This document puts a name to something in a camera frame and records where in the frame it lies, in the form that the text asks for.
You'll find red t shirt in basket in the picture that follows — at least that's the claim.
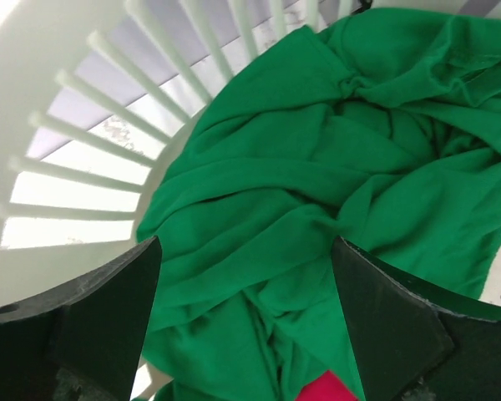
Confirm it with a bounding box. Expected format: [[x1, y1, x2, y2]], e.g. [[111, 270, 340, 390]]
[[294, 227, 501, 401]]

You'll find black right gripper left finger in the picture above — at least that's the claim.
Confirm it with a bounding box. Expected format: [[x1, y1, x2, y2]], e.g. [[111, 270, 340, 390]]
[[0, 237, 162, 400]]

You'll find green t shirt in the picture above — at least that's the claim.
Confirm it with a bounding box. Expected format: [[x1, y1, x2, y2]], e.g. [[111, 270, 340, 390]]
[[137, 8, 501, 400]]

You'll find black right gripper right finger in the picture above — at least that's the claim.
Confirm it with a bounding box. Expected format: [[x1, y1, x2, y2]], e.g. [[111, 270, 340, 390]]
[[331, 237, 501, 401]]

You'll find white plastic laundry basket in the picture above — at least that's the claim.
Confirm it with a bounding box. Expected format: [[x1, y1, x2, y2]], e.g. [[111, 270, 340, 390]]
[[0, 1, 501, 400]]

